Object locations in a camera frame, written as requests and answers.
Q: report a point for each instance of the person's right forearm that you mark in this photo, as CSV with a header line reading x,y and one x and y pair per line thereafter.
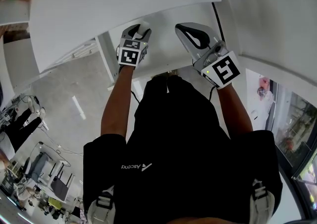
x,y
235,111

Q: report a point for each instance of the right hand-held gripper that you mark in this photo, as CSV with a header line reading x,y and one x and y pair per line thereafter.
x,y
224,70

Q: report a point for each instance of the white desk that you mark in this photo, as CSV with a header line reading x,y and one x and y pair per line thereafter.
x,y
111,0

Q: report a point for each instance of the person's left forearm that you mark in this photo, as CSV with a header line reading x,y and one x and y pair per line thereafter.
x,y
116,104

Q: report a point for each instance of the small white item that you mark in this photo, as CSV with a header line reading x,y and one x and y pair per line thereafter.
x,y
143,29

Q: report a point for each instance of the large glass window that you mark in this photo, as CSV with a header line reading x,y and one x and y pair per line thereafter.
x,y
294,128

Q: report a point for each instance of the black t-shirt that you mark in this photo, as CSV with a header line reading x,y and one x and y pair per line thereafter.
x,y
183,156

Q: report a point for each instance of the pink toy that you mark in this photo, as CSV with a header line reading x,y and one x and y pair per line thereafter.
x,y
264,86

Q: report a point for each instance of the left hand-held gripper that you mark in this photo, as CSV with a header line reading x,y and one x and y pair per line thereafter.
x,y
128,55

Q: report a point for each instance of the white background table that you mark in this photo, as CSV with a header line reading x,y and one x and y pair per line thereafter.
x,y
53,161

